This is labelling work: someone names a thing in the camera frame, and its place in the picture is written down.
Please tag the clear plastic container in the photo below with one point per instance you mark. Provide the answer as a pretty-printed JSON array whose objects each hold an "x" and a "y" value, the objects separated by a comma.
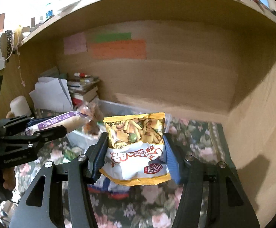
[{"x": 81, "y": 139}]

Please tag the orange sticky note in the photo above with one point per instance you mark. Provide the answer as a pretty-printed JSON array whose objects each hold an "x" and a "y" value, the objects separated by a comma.
[{"x": 117, "y": 49}]

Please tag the white plug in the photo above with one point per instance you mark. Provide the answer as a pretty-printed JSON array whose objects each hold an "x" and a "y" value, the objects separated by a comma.
[{"x": 1, "y": 64}]

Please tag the yellow white snack packet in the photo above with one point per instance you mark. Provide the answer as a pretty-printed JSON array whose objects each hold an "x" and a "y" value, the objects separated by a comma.
[{"x": 133, "y": 158}]

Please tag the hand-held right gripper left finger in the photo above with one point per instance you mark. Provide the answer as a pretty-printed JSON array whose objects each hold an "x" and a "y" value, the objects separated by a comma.
[{"x": 99, "y": 153}]

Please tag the white folded papers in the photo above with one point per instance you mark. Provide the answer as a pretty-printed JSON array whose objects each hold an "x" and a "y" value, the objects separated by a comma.
[{"x": 51, "y": 96}]

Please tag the red snack packet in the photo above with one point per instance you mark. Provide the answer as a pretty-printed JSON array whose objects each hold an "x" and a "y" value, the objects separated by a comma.
[{"x": 119, "y": 194}]

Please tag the wooden desk shelf unit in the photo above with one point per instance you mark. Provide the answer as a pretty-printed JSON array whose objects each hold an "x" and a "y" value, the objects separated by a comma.
[{"x": 175, "y": 80}]

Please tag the purple label bread packet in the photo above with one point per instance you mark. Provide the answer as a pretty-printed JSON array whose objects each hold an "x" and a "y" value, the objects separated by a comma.
[{"x": 65, "y": 122}]

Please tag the red white marker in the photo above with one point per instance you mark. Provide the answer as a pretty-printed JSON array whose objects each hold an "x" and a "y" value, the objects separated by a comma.
[{"x": 82, "y": 74}]

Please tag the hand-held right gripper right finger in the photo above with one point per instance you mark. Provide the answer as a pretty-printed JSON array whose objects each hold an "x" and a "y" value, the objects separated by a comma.
[{"x": 172, "y": 158}]

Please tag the stack of books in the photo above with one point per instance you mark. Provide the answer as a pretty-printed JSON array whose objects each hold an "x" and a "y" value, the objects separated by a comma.
[{"x": 84, "y": 90}]

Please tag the floral tablecloth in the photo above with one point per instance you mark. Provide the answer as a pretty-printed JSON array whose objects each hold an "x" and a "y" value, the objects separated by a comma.
[{"x": 152, "y": 205}]

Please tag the black studded headband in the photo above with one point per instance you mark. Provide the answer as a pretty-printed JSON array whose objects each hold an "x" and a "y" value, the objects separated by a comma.
[{"x": 9, "y": 44}]

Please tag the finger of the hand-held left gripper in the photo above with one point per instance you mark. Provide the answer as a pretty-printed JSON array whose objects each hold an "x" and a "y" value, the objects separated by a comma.
[
  {"x": 43, "y": 121},
  {"x": 52, "y": 131}
]

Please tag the person's left hand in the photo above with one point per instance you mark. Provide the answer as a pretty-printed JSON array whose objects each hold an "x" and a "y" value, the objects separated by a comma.
[{"x": 8, "y": 179}]

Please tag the clear orange cracker packet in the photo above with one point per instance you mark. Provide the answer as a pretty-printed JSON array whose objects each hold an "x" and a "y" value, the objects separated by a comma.
[{"x": 91, "y": 118}]

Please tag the green sticky note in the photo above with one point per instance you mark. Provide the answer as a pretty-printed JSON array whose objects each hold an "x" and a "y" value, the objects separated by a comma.
[{"x": 113, "y": 36}]

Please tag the white roll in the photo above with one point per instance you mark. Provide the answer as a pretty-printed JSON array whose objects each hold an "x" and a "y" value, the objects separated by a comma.
[{"x": 20, "y": 105}]

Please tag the pink sticky note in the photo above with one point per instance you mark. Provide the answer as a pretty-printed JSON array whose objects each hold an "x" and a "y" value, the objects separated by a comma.
[{"x": 75, "y": 43}]

